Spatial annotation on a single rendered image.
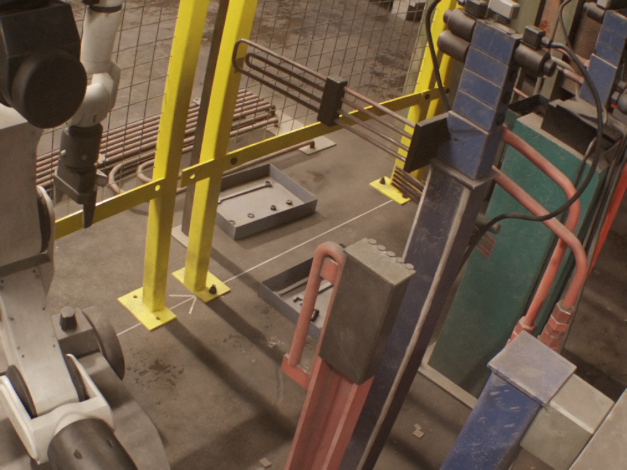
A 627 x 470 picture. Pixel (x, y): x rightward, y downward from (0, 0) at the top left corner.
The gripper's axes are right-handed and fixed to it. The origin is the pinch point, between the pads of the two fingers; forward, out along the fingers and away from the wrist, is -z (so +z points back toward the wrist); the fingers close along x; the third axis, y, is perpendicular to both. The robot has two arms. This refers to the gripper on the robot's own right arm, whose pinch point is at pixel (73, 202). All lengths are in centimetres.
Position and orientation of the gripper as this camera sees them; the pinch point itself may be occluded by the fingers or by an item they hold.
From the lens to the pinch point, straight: 157.7
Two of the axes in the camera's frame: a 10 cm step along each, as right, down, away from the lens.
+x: -8.0, -5.0, 3.4
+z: 2.6, -7.9, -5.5
